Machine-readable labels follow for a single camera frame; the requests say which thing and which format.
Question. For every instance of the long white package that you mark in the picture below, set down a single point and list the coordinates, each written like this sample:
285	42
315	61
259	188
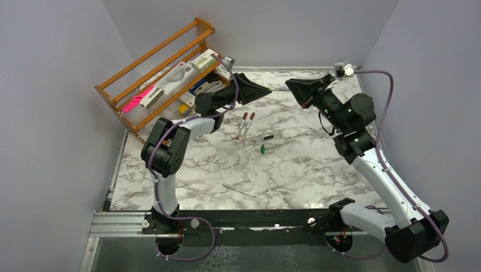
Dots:
180	74

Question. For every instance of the pink highlighter pack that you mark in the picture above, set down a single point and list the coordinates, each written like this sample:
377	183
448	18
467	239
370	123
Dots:
136	99

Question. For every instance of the small white red box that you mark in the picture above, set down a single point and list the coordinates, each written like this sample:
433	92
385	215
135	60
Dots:
188	99

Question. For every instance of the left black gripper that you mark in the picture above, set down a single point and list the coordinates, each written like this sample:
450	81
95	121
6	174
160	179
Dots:
248	90

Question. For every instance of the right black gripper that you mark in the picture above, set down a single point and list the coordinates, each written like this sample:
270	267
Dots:
304	89

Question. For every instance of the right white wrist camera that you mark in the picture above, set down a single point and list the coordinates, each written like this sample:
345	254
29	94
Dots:
343	69

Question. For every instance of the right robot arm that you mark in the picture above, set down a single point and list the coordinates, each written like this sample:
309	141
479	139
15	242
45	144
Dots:
411	228

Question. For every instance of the white green box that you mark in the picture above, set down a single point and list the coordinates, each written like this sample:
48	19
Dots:
204	60

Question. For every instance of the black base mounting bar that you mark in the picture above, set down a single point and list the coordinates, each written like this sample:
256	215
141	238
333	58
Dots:
310	219

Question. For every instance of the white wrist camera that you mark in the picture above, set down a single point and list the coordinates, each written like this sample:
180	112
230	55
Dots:
343	69
227	64

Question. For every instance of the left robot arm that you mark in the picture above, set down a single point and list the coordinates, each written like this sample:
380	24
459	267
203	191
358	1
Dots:
165	148

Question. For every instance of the blue black stapler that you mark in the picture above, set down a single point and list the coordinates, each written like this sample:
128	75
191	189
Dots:
206	84

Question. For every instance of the yellow sticky note block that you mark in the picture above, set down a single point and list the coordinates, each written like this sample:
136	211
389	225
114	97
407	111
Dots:
184	110

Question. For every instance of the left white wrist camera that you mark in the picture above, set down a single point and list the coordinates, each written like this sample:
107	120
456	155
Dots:
227	64

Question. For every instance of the white black box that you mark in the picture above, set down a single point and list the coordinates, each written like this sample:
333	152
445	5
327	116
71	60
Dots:
152	97

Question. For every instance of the aluminium frame rail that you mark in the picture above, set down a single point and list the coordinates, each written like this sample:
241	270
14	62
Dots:
116	224

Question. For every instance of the wooden shelf rack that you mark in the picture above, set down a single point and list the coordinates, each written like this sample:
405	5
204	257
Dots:
119	90

